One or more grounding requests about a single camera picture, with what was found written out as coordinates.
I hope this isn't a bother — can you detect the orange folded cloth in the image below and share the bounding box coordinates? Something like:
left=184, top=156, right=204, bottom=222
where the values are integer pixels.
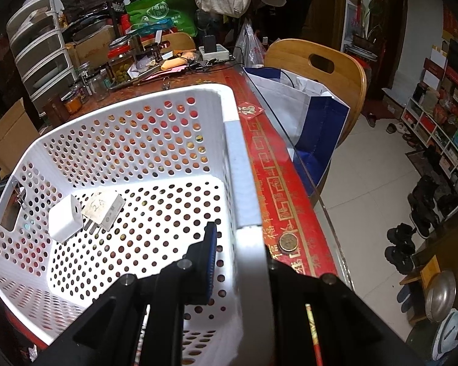
left=160, top=57, right=187, bottom=71

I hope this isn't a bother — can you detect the potted houseplant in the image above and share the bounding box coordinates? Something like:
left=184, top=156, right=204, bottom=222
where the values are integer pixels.
left=361, top=0, right=386, bottom=50

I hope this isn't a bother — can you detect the open cardboard box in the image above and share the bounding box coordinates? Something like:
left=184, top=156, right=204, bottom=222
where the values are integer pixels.
left=0, top=98, right=41, bottom=172

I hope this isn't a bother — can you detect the red diamond paper sticker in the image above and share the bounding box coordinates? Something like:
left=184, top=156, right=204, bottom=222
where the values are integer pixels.
left=238, top=101, right=265, bottom=120

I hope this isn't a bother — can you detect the white perforated plastic basket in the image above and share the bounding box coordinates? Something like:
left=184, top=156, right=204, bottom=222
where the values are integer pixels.
left=0, top=83, right=271, bottom=366

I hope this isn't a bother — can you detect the black shoe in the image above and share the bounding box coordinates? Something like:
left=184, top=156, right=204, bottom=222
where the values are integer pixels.
left=385, top=245, right=416, bottom=274
left=410, top=206, right=443, bottom=237
left=408, top=176, right=441, bottom=212
left=386, top=223, right=416, bottom=246

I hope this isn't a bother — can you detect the white cube charger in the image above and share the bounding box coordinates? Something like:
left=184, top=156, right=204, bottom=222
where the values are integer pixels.
left=48, top=195, right=85, bottom=243

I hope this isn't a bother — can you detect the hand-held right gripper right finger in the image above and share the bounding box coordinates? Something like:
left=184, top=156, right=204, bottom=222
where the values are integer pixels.
left=265, top=248, right=416, bottom=366

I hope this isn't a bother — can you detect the clip-top glass jar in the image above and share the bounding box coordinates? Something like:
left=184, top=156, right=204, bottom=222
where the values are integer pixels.
left=76, top=63, right=93, bottom=96

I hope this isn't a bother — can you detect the white and blue shopping bag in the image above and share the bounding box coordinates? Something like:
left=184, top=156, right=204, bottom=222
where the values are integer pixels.
left=243, top=66, right=351, bottom=197

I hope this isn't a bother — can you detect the green shopping bag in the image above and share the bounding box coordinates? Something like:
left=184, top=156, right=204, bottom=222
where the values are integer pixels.
left=125, top=0, right=199, bottom=39

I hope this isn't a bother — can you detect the dark brown cup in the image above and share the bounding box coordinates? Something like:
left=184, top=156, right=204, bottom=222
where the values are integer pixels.
left=42, top=95, right=71, bottom=124

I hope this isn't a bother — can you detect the empty glass jar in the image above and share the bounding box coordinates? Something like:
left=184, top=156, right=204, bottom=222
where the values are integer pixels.
left=89, top=69, right=108, bottom=102

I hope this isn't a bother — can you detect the white plastic drawer unit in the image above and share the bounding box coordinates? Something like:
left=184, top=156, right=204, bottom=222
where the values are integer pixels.
left=5, top=0, right=79, bottom=102

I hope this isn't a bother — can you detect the red patterned tablecloth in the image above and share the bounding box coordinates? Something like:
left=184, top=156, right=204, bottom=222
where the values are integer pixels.
left=42, top=63, right=338, bottom=366

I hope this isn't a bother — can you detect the wooden chair with handle hole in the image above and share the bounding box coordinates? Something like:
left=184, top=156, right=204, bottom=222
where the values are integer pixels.
left=263, top=39, right=368, bottom=149

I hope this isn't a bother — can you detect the white power strip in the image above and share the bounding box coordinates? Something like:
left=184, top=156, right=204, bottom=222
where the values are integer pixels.
left=198, top=45, right=230, bottom=61

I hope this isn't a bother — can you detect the metal bowl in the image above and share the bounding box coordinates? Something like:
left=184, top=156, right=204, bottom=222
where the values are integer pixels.
left=425, top=270, right=457, bottom=323

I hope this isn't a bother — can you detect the printed cardboard box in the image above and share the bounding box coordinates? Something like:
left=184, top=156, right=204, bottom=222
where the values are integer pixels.
left=67, top=26, right=117, bottom=71

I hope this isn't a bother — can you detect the white cubby shelf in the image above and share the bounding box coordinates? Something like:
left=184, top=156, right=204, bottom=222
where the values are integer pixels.
left=401, top=97, right=458, bottom=195

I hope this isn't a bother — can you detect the wooden stool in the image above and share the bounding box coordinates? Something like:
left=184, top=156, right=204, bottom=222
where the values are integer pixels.
left=400, top=253, right=441, bottom=325

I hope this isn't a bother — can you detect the white round scale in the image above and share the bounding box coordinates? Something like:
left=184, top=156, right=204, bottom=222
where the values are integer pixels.
left=432, top=309, right=458, bottom=361

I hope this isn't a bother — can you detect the stack of gift boxes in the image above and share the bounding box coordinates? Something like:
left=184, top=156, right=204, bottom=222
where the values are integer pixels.
left=423, top=38, right=458, bottom=111

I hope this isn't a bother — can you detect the brass coin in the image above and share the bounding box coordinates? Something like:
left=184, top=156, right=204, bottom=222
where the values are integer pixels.
left=278, top=234, right=299, bottom=253

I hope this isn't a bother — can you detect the jar with orange contents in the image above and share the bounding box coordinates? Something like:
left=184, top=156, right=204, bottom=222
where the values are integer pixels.
left=61, top=91, right=82, bottom=114

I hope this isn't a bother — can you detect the white labelled power adapter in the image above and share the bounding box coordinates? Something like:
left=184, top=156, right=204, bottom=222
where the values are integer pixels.
left=83, top=190, right=125, bottom=233

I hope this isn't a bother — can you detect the clear plastic bag red print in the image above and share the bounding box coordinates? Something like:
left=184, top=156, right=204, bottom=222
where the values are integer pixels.
left=234, top=19, right=266, bottom=67

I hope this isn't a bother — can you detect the red-lidded jar of olives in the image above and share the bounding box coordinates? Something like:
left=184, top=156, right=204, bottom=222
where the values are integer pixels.
left=107, top=44, right=135, bottom=84

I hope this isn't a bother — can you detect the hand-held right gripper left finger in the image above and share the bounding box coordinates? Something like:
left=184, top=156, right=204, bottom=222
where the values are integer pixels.
left=31, top=222, right=218, bottom=366

